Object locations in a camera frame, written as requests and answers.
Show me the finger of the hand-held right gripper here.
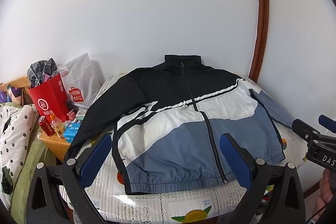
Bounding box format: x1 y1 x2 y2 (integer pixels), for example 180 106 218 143
319 114 336 133
292 119 322 141

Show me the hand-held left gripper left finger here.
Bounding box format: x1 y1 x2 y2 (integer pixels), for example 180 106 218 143
26 132 113 224

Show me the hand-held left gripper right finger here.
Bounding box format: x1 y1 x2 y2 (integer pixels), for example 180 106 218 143
220 132 307 224

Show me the black white blue zip jacket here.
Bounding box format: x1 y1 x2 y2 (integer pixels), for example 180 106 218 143
64 54 296 194

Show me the person's right hand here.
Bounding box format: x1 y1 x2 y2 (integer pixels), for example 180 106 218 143
316 168 336 214

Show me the blue tissue box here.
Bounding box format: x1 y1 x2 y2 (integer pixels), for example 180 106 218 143
64 123 82 144

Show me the wooden nightstand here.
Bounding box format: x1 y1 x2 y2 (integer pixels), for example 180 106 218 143
39 132 72 162

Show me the orange drink bottle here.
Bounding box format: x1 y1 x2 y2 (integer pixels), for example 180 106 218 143
50 113 66 138

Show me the red drink can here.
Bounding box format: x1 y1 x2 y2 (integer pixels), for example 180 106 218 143
38 116 55 137

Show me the green bed sheet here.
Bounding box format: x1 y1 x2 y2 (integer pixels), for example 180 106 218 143
10 126 57 217

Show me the red paper bag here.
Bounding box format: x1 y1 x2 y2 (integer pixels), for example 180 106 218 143
28 73 70 123

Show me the fruit print tablecloth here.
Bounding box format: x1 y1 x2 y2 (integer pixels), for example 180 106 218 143
59 74 319 224

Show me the white plastic shopping bag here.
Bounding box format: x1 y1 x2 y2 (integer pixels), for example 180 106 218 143
59 52 105 112

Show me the white floral blanket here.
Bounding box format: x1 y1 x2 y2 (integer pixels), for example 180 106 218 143
0 103 40 210

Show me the grey plaid cloth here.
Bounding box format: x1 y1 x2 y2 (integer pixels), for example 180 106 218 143
27 57 60 89

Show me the purple patterned cloth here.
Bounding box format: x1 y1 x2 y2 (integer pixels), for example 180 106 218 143
6 84 26 103

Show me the wooden bed headboard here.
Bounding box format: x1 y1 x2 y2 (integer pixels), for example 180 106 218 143
0 74 34 106

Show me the brown wooden door frame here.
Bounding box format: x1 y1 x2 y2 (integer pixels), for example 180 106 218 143
248 0 270 81

